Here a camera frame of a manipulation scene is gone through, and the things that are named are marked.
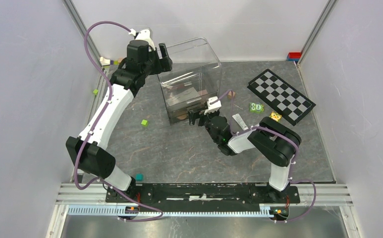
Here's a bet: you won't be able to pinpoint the round peach powder puff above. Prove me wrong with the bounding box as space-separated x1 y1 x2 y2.
176 114 188 120

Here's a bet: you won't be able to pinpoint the white cosmetic tube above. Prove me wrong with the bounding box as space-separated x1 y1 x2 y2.
232 114 249 130

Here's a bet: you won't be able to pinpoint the clear acrylic drawer organizer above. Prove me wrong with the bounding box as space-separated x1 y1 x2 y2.
158 37 222 124

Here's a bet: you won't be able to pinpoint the eyebrow stencil card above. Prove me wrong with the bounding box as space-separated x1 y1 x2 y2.
166 88 200 106

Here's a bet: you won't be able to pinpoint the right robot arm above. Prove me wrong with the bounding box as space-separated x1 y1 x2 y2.
188 111 302 202

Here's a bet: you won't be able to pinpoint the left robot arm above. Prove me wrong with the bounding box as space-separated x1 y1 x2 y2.
66 40 172 202

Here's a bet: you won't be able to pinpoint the wooden cube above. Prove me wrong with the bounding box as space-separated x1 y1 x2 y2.
227 90 236 100

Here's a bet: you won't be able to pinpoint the green owl card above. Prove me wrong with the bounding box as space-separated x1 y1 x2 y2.
249 103 264 113

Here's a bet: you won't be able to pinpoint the lime green cube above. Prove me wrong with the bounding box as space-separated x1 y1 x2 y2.
141 119 149 127

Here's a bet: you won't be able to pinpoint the yellow owl card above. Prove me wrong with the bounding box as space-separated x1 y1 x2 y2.
269 112 282 122

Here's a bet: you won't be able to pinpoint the black white checkerboard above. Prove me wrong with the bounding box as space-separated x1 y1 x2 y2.
247 69 316 126

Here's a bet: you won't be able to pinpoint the teal cube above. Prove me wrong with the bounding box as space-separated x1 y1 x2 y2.
135 173 144 182

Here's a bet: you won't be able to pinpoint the red blue blocks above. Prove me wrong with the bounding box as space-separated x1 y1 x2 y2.
286 52 302 62

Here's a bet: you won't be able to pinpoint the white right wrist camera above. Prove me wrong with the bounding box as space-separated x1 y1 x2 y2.
204 96 221 115

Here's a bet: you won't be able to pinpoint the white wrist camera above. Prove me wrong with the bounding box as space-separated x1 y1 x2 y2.
204 96 221 115
129 28 156 50

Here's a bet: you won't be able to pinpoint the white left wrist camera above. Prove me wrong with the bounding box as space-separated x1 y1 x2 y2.
129 28 156 50

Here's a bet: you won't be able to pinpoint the aluminium frame rail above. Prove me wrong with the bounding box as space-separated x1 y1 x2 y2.
62 0 101 66

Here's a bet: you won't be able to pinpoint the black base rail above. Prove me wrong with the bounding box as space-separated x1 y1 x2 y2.
106 182 301 214

